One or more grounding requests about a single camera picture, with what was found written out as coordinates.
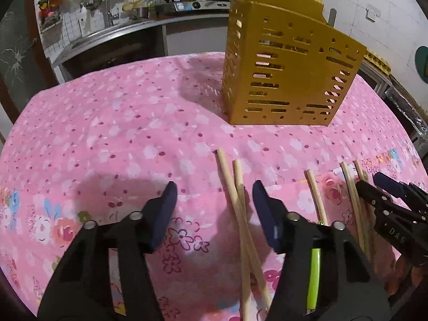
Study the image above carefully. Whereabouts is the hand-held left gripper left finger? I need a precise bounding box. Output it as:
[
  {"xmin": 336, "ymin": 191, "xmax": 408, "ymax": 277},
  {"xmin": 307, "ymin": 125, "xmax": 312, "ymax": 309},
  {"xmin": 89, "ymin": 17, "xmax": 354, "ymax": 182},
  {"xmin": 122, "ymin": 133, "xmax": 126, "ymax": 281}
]
[{"xmin": 37, "ymin": 181, "xmax": 178, "ymax": 321}]

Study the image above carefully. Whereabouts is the teal round object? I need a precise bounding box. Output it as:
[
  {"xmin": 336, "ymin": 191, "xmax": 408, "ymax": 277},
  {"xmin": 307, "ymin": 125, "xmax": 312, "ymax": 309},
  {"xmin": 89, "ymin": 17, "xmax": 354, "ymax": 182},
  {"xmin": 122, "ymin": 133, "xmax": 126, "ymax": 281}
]
[{"xmin": 414, "ymin": 45, "xmax": 428, "ymax": 84}]

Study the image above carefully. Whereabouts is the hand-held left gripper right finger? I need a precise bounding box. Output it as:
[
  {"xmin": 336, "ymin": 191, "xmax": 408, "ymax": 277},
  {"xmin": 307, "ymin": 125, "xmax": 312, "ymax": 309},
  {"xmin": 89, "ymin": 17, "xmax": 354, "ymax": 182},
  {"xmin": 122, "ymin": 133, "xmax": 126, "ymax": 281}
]
[{"xmin": 252, "ymin": 180, "xmax": 392, "ymax": 321}]

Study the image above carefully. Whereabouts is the gas stove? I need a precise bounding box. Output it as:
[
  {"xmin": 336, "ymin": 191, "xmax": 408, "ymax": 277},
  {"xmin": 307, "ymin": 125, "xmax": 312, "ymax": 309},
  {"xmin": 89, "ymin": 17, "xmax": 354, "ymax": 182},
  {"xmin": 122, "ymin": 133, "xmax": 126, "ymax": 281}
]
[{"xmin": 157, "ymin": 0, "xmax": 231, "ymax": 14}]

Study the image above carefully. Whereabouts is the yellow egg tray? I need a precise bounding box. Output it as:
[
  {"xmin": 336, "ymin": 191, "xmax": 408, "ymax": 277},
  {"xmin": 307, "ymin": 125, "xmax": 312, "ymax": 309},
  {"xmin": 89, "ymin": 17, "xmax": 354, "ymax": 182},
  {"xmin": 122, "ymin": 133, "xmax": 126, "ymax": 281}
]
[{"xmin": 363, "ymin": 48, "xmax": 392, "ymax": 77}]

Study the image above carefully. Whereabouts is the plastic wrapped rack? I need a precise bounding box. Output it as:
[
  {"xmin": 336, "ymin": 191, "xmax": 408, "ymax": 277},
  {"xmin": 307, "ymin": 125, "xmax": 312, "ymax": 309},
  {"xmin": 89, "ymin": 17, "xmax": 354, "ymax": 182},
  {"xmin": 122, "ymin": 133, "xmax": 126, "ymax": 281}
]
[{"xmin": 384, "ymin": 85, "xmax": 428, "ymax": 137}]

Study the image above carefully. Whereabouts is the pink floral tablecloth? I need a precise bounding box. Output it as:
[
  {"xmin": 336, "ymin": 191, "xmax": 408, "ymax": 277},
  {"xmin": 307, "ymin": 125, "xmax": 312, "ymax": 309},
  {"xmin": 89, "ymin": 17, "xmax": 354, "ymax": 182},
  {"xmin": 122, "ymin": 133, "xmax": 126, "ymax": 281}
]
[{"xmin": 0, "ymin": 52, "xmax": 427, "ymax": 321}]

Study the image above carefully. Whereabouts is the colourful cloth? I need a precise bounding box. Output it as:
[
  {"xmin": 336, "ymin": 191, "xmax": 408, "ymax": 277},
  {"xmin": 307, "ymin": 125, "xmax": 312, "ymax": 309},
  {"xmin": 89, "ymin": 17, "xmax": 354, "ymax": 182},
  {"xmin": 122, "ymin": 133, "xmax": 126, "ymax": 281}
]
[{"xmin": 38, "ymin": 0, "xmax": 63, "ymax": 18}]

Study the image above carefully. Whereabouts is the gold perforated utensil holder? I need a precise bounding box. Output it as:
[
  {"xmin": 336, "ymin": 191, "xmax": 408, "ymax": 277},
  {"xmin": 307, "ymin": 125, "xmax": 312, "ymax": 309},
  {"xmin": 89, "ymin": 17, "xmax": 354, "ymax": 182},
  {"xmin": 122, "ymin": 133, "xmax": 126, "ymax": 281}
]
[{"xmin": 221, "ymin": 0, "xmax": 367, "ymax": 128}]

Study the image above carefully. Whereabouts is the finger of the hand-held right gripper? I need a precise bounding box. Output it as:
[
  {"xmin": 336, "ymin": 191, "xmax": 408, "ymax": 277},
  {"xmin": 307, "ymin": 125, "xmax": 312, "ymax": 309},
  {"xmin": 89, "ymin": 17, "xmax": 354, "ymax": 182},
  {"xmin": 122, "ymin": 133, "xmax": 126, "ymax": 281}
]
[
  {"xmin": 355, "ymin": 180, "xmax": 419, "ymax": 262},
  {"xmin": 372, "ymin": 171, "xmax": 428, "ymax": 222}
]

